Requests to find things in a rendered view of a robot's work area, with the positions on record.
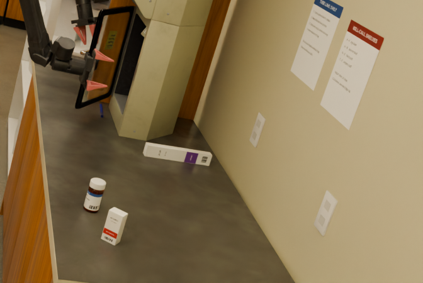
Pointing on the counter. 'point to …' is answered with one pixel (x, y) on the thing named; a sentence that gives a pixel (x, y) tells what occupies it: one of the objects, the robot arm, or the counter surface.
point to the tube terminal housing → (167, 50)
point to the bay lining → (130, 57)
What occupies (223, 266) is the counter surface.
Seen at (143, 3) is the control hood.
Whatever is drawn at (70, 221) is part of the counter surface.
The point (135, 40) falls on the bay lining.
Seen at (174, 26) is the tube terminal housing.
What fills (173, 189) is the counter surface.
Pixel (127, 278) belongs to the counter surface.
